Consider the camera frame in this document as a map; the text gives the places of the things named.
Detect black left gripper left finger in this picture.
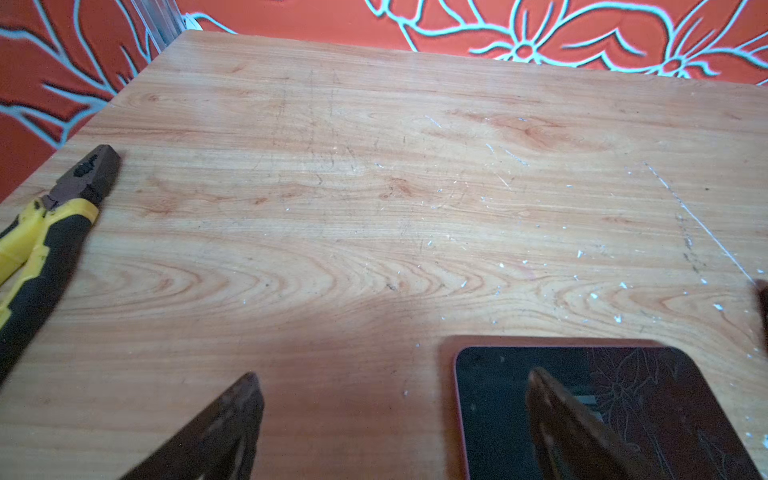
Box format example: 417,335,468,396
123,372,265,479

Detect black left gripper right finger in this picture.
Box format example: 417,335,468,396
525,367,654,479

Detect red-edged black phone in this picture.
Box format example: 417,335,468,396
450,336,762,479

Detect yellow black pliers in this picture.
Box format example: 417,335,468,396
1,144,121,379

